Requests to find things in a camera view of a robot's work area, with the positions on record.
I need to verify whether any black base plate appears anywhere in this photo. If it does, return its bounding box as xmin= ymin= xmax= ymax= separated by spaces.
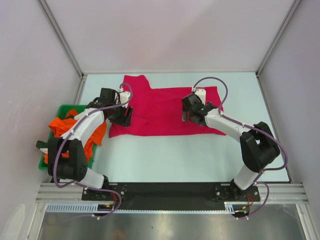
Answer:
xmin=82 ymin=181 xmax=261 ymax=211

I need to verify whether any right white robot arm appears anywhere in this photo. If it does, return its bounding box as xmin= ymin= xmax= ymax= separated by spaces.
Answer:
xmin=181 ymin=93 xmax=281 ymax=201

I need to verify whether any orange t shirt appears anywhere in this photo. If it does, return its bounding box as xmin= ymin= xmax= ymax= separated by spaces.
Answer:
xmin=48 ymin=106 xmax=107 ymax=164

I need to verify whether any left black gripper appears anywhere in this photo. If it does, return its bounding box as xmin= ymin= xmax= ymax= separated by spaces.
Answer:
xmin=107 ymin=100 xmax=133 ymax=127

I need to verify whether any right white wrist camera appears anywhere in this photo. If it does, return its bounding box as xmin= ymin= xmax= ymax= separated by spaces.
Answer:
xmin=192 ymin=87 xmax=207 ymax=105

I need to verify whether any magenta t shirt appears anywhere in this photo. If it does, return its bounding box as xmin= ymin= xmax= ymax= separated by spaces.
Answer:
xmin=109 ymin=75 xmax=226 ymax=138

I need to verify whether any black white garment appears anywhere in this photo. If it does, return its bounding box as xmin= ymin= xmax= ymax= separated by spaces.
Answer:
xmin=36 ymin=140 xmax=48 ymax=154

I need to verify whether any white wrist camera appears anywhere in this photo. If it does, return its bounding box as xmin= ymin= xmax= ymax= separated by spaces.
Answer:
xmin=192 ymin=87 xmax=207 ymax=105
xmin=118 ymin=87 xmax=132 ymax=108

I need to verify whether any white slotted cable duct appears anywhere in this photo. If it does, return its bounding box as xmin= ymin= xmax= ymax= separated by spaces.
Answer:
xmin=46 ymin=203 xmax=249 ymax=215

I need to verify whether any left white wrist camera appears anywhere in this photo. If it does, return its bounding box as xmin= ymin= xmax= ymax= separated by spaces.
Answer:
xmin=118 ymin=87 xmax=132 ymax=108

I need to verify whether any green plastic bin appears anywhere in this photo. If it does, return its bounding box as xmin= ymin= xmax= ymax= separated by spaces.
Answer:
xmin=36 ymin=104 xmax=107 ymax=170

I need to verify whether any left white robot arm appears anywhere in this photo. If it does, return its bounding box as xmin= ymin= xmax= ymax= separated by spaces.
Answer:
xmin=47 ymin=83 xmax=133 ymax=200

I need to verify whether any aluminium frame rail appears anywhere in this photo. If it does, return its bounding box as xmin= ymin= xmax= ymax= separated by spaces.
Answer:
xmin=35 ymin=183 xmax=309 ymax=204

